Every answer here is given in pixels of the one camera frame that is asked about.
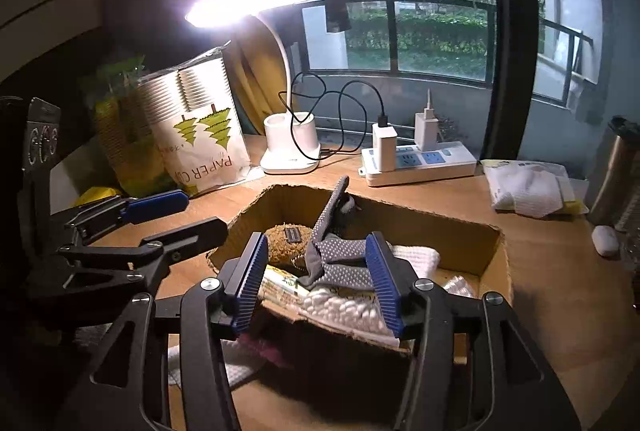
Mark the pink cloth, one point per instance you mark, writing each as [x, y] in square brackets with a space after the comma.
[267, 351]

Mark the white knitted cloth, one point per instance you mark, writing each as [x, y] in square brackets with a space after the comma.
[235, 366]

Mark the cardboard box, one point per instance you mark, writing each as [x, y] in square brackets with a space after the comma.
[465, 241]

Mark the white power strip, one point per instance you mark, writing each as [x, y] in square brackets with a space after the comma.
[440, 163]

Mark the green yellow snack bag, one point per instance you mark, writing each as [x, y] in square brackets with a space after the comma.
[120, 136]

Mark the white earbuds case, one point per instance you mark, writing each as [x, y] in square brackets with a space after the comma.
[605, 241]

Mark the hanging dark trousers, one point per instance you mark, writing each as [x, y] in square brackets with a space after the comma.
[336, 1]

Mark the balcony railing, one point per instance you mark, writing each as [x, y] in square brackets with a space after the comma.
[440, 1]

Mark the steel tumbler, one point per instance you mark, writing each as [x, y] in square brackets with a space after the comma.
[620, 171]

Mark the white desk lamp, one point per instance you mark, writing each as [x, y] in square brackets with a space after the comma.
[290, 146]

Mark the white mesh cloth packet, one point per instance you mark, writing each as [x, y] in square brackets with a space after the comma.
[530, 191]

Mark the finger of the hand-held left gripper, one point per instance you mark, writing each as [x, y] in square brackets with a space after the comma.
[155, 203]
[175, 236]

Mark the grey dotted work glove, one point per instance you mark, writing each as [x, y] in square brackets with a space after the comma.
[340, 256]

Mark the brown scrub sponge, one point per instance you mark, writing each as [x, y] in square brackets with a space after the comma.
[277, 252]

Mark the white paper cup pack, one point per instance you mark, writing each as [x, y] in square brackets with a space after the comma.
[200, 111]

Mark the white towel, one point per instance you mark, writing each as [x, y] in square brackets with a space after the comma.
[417, 258]

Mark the cotton swab packet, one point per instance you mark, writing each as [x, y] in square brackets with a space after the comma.
[340, 311]

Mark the white charger with black plug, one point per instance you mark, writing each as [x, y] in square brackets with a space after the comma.
[384, 146]

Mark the yellow packet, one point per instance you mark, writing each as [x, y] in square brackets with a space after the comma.
[95, 197]

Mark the yellow curtain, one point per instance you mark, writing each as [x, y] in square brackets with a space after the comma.
[257, 81]

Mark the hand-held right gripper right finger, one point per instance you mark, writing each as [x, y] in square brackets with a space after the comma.
[385, 281]

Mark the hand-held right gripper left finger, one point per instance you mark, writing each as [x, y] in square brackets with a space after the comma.
[250, 281]

